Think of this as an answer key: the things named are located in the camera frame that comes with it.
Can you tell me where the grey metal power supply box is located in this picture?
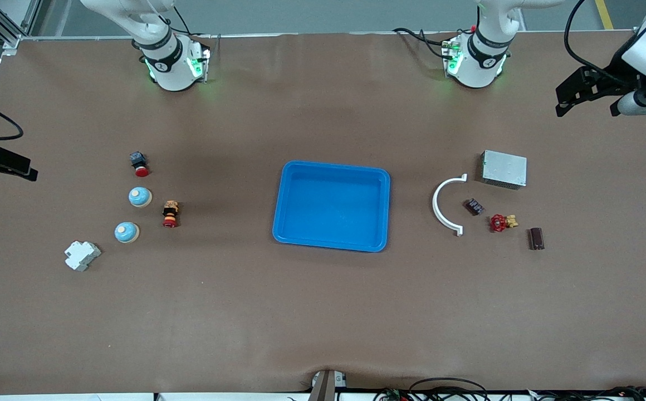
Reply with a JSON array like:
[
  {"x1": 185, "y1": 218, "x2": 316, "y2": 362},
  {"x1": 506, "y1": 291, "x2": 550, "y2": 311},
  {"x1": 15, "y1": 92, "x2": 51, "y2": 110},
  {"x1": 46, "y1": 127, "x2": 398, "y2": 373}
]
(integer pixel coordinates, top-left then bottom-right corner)
[{"x1": 480, "y1": 149, "x2": 528, "y2": 190}]

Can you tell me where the white circuit breaker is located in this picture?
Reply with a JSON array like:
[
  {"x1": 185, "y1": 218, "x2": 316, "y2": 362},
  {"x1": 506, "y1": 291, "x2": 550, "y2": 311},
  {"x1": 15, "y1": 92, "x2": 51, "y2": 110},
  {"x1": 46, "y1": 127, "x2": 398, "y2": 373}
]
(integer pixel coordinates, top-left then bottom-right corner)
[{"x1": 65, "y1": 241, "x2": 102, "y2": 272}]

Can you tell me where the black red push button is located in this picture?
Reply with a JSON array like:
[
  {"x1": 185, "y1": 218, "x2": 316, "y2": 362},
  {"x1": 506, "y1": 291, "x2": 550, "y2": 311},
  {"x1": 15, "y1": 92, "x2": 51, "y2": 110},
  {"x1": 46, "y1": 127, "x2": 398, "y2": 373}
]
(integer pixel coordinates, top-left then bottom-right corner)
[{"x1": 130, "y1": 151, "x2": 150, "y2": 178}]

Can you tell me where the red brass valve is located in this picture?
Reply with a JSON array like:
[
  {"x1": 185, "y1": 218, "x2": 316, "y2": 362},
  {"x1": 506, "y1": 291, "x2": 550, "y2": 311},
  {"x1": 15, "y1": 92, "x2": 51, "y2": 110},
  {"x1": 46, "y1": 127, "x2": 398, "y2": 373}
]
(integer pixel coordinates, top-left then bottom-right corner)
[{"x1": 489, "y1": 213, "x2": 520, "y2": 233}]

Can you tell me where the red orange emergency button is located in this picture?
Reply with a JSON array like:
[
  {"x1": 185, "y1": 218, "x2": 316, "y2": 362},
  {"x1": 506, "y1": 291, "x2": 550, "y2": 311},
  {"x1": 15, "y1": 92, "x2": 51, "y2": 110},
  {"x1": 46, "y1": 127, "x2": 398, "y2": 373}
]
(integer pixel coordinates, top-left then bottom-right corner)
[{"x1": 162, "y1": 200, "x2": 180, "y2": 229}]

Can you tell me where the white curved pipe clip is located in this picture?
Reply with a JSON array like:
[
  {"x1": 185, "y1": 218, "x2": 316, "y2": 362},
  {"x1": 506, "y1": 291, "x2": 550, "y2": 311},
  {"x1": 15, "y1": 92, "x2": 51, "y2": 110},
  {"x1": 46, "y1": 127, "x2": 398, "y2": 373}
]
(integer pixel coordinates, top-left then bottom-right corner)
[{"x1": 432, "y1": 173, "x2": 468, "y2": 237}]

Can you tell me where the blue plastic tray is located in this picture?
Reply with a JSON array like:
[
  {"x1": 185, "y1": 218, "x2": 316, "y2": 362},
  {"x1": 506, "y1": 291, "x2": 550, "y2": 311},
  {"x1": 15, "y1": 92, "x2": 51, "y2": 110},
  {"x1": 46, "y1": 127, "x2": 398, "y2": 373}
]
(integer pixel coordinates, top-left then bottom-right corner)
[{"x1": 272, "y1": 160, "x2": 391, "y2": 253}]

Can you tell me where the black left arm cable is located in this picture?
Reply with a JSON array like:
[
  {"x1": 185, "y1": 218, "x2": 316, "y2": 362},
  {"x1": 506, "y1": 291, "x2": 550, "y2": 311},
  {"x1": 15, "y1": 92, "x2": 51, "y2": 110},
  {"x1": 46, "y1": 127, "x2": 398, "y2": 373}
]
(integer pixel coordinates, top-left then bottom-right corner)
[{"x1": 564, "y1": 0, "x2": 638, "y2": 87}]

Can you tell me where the aluminium frame profile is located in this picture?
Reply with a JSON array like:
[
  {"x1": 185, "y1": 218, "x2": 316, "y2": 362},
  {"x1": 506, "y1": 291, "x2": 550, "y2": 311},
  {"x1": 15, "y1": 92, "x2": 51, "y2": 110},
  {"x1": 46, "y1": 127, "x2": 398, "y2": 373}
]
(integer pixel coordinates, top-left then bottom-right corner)
[{"x1": 0, "y1": 0, "x2": 42, "y2": 56}]

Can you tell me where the black base cable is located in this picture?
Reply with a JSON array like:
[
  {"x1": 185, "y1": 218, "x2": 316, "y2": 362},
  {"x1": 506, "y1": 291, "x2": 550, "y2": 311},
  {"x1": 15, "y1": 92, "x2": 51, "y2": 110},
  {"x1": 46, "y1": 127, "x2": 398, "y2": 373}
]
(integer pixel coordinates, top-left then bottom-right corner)
[
  {"x1": 393, "y1": 25, "x2": 471, "y2": 59},
  {"x1": 163, "y1": 0, "x2": 222, "y2": 38}
]

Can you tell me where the black cable bundle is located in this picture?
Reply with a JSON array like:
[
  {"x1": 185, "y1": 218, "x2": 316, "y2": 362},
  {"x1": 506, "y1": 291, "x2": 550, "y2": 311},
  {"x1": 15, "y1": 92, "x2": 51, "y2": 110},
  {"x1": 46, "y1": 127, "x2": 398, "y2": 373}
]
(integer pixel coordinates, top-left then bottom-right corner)
[{"x1": 529, "y1": 385, "x2": 646, "y2": 401}]

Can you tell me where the black cable loop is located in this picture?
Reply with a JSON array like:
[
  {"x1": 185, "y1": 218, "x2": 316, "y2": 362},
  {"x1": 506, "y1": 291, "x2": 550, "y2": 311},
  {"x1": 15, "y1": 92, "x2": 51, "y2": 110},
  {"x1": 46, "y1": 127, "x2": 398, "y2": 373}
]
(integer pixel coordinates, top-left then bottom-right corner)
[{"x1": 407, "y1": 377, "x2": 491, "y2": 401}]

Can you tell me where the grey metal bracket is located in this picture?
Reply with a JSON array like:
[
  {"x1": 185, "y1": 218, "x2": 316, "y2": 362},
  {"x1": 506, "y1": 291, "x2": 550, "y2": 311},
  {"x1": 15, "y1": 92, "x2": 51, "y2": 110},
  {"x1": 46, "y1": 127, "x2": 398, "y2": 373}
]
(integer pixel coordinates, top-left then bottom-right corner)
[{"x1": 308, "y1": 369, "x2": 348, "y2": 401}]

